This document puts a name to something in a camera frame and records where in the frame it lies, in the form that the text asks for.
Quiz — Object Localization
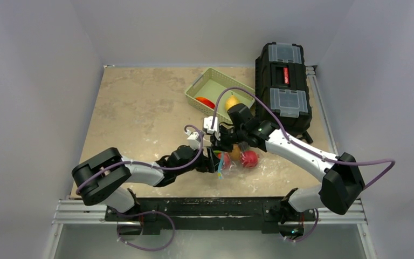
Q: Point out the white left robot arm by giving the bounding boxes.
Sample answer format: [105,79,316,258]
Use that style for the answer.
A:
[71,145,220,221]

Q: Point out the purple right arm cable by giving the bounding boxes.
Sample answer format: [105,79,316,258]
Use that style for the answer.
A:
[214,87,396,190]

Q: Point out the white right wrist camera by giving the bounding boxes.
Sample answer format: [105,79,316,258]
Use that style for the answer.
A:
[202,116,218,135]

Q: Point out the black toolbox clear lids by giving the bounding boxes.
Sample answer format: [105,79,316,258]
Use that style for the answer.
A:
[255,42,313,144]

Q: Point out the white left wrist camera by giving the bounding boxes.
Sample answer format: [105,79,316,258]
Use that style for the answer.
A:
[185,130,203,149]

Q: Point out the green perforated plastic basket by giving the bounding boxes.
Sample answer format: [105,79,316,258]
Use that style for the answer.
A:
[184,67,255,124]

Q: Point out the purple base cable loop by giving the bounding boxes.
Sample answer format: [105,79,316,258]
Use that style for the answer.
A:
[116,210,177,251]

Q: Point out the brown fake potato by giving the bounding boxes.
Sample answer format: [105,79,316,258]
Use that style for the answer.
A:
[228,144,242,161]

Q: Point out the red fake apple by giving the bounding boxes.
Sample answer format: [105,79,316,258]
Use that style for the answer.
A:
[240,150,259,168]

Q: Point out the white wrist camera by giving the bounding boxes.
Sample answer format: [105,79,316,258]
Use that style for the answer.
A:
[202,116,218,135]
[185,130,203,149]

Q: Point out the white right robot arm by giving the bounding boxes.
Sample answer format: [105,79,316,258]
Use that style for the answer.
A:
[203,104,365,220]

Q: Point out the red orange fake tomato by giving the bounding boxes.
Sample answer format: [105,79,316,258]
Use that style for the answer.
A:
[196,97,216,109]

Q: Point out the yellow fake lemon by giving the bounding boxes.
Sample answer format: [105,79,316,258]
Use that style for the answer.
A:
[225,93,241,111]

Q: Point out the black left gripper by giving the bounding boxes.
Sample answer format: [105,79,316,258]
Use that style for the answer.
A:
[175,144,224,176]

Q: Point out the clear zip bag blue seal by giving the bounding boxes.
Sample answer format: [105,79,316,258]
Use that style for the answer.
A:
[216,142,260,180]

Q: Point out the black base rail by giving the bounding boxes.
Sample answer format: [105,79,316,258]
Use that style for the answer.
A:
[105,196,316,237]

